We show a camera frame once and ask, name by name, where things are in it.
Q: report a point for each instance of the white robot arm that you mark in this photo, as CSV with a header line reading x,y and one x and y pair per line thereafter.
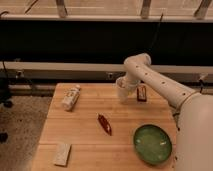
x,y
194,141

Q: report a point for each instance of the dark brown rectangular bar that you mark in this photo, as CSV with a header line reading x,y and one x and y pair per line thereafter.
x,y
141,93

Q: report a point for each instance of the red chili pepper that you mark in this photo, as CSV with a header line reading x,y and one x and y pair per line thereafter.
x,y
105,124

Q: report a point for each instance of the green oval plate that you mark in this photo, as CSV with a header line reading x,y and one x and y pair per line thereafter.
x,y
152,144

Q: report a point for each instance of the white rectangular sponge block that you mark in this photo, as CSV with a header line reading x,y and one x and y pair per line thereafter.
x,y
62,154

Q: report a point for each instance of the black chair base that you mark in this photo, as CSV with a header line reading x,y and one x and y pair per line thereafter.
x,y
5,96

